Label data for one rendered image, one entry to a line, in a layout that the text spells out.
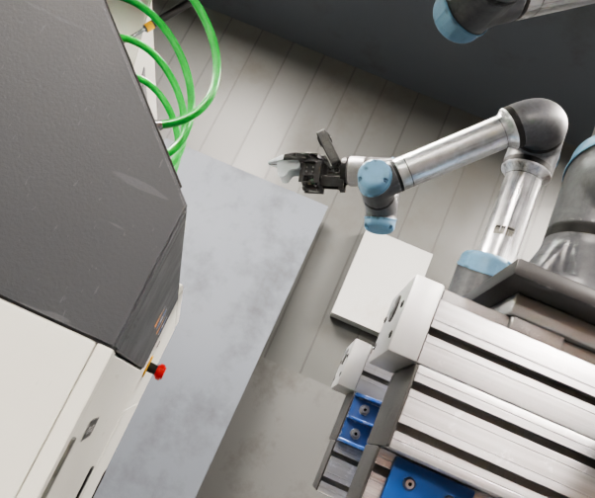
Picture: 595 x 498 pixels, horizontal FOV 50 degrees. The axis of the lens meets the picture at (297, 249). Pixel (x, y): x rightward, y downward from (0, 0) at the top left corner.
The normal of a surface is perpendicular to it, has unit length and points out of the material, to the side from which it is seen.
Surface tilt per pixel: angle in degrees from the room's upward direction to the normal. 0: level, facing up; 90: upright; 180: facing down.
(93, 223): 90
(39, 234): 90
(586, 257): 72
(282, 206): 82
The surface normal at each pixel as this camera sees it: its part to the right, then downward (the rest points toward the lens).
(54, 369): 0.19, -0.21
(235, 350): 0.10, -0.40
